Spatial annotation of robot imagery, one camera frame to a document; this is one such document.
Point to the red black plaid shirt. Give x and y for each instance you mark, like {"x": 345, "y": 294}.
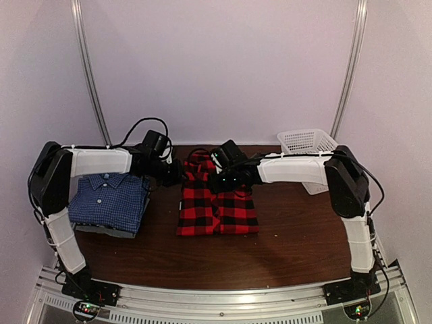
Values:
{"x": 203, "y": 213}

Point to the grey folded shirt underneath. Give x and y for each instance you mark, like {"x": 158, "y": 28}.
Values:
{"x": 111, "y": 231}

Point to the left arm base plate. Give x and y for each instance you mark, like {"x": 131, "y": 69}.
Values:
{"x": 98, "y": 292}

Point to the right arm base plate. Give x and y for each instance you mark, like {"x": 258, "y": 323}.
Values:
{"x": 349, "y": 290}

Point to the left circuit board with LEDs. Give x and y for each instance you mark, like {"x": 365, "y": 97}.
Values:
{"x": 85, "y": 311}

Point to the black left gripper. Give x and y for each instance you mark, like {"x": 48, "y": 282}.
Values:
{"x": 177, "y": 176}

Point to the right aluminium corner post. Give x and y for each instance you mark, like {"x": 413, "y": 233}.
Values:
{"x": 360, "y": 21}

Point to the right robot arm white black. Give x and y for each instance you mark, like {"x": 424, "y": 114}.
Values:
{"x": 338, "y": 170}

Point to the left aluminium corner post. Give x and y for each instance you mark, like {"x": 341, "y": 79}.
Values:
{"x": 88, "y": 72}

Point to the blue checked folded shirt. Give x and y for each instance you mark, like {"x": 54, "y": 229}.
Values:
{"x": 109, "y": 182}

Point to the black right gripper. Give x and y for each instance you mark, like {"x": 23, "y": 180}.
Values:
{"x": 216, "y": 185}

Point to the right circuit board with LEDs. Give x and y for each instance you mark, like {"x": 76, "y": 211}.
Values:
{"x": 358, "y": 311}

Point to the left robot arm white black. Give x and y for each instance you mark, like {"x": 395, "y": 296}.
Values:
{"x": 52, "y": 184}

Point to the white plastic basket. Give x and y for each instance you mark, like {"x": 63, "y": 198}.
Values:
{"x": 306, "y": 141}

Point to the aluminium corner post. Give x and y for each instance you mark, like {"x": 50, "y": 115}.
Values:
{"x": 360, "y": 21}
{"x": 88, "y": 72}

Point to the circuit board with leds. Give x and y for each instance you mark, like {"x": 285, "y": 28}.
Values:
{"x": 358, "y": 311}
{"x": 85, "y": 311}

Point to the front aluminium frame rail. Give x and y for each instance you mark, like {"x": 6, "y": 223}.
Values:
{"x": 296, "y": 304}

